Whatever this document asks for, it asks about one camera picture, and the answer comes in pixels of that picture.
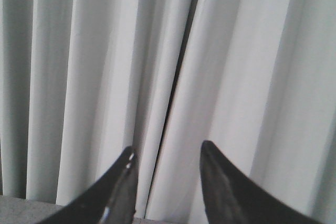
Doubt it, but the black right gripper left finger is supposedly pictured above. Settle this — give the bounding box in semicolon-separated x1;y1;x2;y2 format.
54;146;138;223

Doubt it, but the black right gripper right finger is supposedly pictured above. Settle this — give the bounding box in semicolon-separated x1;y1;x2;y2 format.
199;140;317;223

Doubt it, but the pale grey pleated curtain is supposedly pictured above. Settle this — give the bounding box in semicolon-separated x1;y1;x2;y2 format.
1;0;335;223

